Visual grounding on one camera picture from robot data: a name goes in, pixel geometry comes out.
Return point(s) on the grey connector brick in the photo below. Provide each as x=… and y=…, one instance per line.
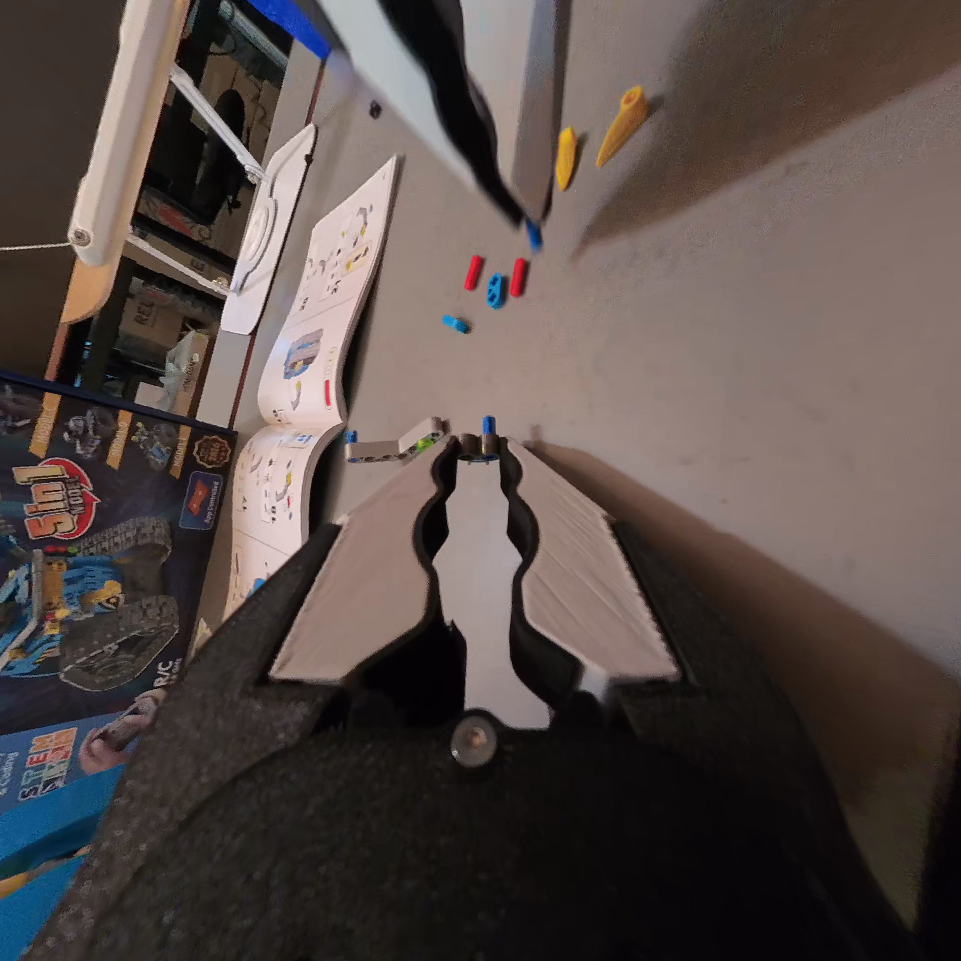
x=477, y=444

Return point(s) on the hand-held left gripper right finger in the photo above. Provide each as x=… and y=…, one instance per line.
x=592, y=593

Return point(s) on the yellow short wedge brick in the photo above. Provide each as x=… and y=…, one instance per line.
x=566, y=158

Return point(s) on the yellow long wedge brick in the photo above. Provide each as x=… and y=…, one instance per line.
x=621, y=126

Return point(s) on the dark partition panel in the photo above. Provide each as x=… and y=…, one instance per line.
x=44, y=113

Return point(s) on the robot kit box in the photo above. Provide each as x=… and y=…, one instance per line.
x=112, y=563

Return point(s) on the grey angled beam brick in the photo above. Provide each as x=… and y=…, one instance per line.
x=390, y=447

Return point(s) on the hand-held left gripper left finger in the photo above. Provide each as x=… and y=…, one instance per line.
x=360, y=586

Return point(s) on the grey desk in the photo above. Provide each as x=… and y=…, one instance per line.
x=712, y=376

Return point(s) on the blue plastic bin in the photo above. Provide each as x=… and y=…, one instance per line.
x=289, y=22

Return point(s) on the instruction booklet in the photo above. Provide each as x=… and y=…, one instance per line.
x=330, y=300

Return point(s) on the shelf with cardboard boxes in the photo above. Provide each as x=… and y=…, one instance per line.
x=161, y=323

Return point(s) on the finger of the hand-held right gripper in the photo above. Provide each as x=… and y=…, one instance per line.
x=398, y=83
x=536, y=113

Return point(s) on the white desk lamp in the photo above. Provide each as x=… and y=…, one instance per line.
x=127, y=135

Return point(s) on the blue short beam brick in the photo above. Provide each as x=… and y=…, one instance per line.
x=454, y=324

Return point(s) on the blue pin brick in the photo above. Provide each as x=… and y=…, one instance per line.
x=533, y=235

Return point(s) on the blue cross-hole brick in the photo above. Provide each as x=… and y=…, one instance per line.
x=495, y=291

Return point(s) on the red short brick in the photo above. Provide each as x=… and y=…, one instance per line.
x=518, y=278
x=472, y=274

